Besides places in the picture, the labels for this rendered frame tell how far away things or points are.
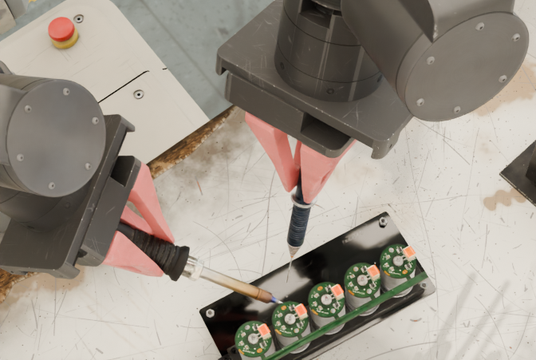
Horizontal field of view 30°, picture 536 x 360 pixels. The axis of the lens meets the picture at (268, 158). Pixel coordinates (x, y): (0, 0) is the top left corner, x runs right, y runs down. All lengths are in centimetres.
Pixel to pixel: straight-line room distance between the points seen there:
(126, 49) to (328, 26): 100
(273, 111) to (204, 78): 121
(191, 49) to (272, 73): 124
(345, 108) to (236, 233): 29
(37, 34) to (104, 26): 10
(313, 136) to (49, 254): 17
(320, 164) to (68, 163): 13
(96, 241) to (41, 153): 12
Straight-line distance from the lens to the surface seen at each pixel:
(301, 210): 60
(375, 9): 41
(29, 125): 48
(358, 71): 49
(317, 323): 71
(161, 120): 139
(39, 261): 59
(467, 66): 41
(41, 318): 78
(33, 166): 48
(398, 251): 69
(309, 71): 49
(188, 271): 67
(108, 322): 77
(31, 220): 59
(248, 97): 51
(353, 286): 69
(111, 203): 59
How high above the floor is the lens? 146
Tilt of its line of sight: 64 degrees down
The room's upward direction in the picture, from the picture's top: 11 degrees counter-clockwise
